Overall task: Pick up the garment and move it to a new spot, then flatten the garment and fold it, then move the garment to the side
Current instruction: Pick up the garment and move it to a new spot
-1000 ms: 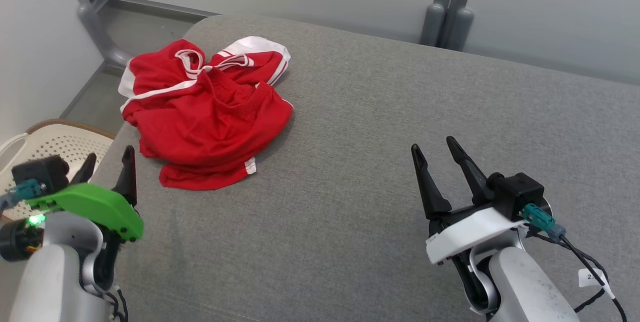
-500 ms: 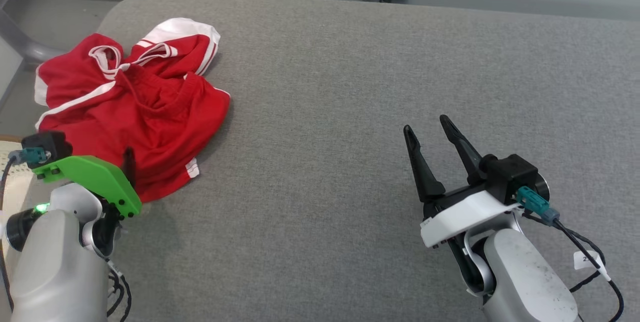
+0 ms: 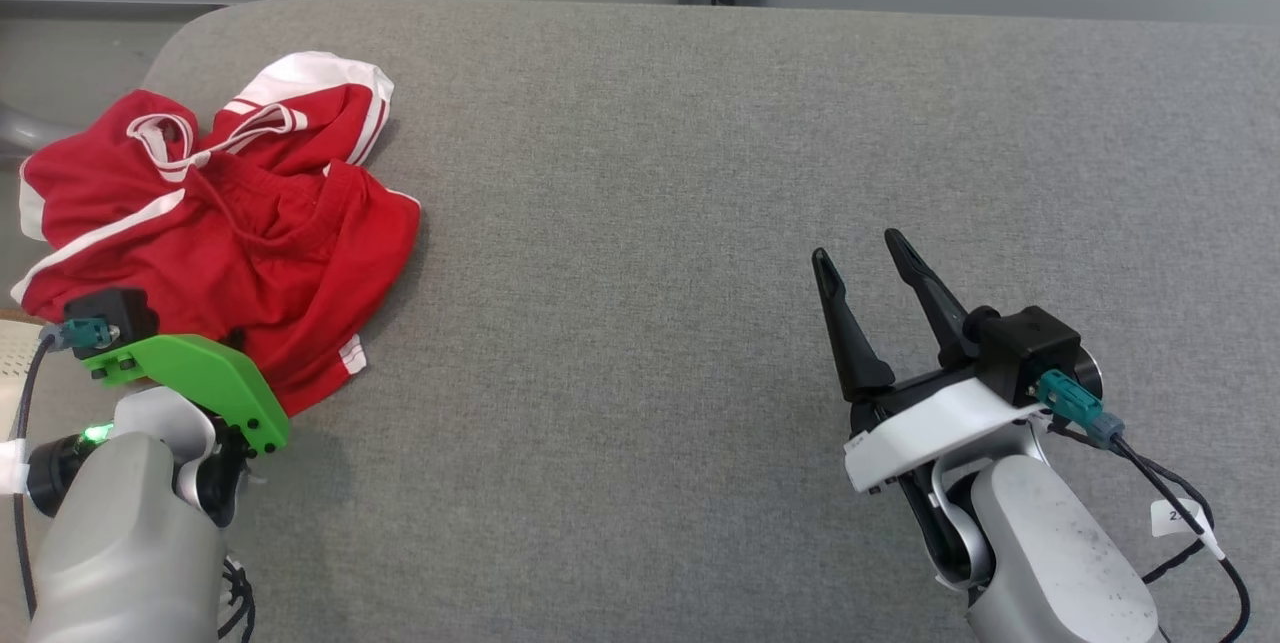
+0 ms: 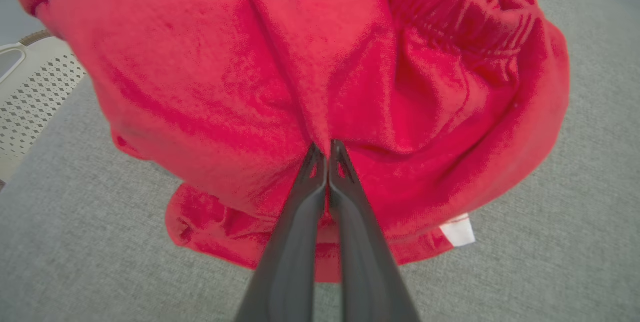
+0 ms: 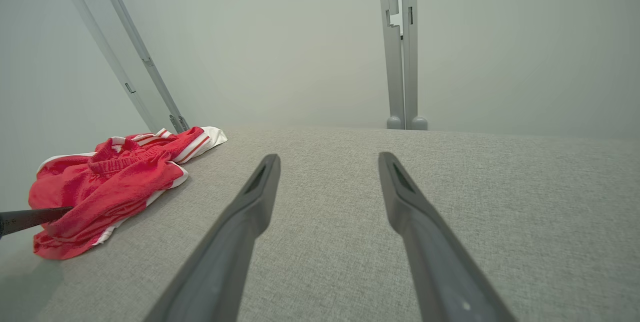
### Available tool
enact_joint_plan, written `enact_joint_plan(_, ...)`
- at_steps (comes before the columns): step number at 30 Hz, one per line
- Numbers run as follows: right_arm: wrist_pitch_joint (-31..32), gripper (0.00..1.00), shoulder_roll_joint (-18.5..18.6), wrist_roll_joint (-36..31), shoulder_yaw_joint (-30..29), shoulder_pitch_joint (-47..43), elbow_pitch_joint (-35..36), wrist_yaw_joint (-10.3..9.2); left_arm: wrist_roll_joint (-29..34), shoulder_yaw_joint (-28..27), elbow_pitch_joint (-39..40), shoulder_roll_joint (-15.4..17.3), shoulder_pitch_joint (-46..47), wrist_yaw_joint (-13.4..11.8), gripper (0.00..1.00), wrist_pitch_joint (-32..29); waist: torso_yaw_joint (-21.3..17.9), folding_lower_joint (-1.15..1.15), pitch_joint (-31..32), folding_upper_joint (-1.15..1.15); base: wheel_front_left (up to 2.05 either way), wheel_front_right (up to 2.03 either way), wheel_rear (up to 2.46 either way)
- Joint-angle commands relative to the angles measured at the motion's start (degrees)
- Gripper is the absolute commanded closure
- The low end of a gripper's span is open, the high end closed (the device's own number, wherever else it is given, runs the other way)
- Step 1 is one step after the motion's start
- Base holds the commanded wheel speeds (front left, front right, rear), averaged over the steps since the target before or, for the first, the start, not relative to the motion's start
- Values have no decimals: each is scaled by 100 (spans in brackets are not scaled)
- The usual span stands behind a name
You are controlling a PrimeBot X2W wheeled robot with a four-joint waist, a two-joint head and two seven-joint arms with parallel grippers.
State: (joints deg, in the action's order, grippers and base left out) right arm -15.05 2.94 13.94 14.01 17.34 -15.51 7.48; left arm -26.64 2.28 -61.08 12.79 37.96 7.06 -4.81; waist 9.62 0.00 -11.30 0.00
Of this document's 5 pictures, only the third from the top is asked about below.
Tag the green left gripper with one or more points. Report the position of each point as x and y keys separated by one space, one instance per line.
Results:
x=210 y=378

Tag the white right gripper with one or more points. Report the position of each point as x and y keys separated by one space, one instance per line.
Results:
x=940 y=423

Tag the beige perforated panel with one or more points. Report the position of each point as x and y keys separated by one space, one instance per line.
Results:
x=15 y=348

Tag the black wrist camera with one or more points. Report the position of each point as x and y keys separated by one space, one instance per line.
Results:
x=1030 y=343
x=115 y=308

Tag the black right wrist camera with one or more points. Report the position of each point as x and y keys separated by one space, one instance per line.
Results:
x=1030 y=343

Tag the grey curved metal tube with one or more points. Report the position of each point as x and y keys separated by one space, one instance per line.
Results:
x=25 y=128

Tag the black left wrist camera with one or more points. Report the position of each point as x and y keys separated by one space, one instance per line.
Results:
x=115 y=308

